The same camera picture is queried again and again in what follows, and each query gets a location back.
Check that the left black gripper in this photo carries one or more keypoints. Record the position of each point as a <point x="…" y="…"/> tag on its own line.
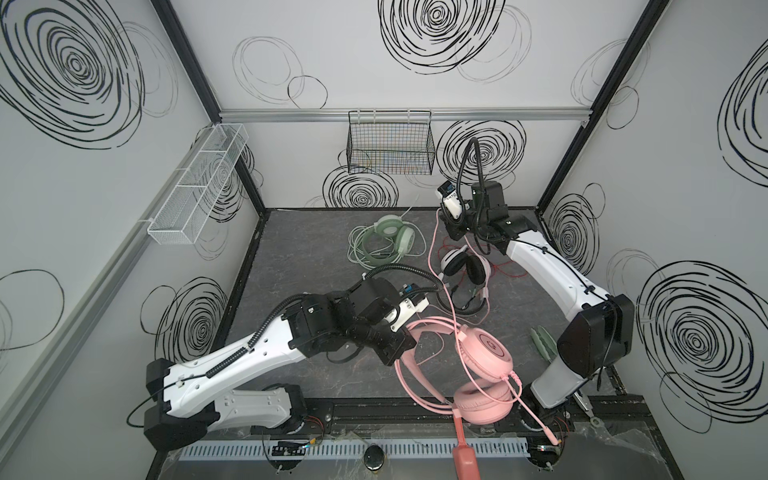
<point x="395" y="346"/>

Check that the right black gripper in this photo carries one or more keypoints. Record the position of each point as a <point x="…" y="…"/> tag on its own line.
<point x="459" y="225"/>

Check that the pink headphones with cable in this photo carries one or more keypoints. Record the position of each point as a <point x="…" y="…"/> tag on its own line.
<point x="493" y="389"/>

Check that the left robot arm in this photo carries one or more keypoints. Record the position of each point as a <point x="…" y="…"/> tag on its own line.
<point x="190" y="399"/>

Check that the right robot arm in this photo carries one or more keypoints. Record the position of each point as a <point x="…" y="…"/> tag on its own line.
<point x="599" y="331"/>

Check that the black round knob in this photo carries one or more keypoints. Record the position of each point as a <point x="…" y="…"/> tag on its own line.
<point x="374" y="458"/>

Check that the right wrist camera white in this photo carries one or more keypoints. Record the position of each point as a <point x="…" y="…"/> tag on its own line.
<point x="447" y="194"/>

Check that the green headphones with cable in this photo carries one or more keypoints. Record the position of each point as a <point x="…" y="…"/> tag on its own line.
<point x="390" y="239"/>

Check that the black wire basket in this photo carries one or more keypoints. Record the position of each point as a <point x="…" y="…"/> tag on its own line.
<point x="394" y="142"/>

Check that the white slotted cable duct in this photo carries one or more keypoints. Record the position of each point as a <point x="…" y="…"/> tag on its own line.
<point x="343" y="449"/>

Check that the red dustpan brush handle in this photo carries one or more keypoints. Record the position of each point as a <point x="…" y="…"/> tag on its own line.
<point x="464" y="456"/>

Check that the clear plastic wall shelf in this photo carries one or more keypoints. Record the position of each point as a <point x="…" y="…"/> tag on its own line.
<point x="184" y="213"/>

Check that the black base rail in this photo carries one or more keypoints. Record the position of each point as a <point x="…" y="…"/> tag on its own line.
<point x="331" y="414"/>

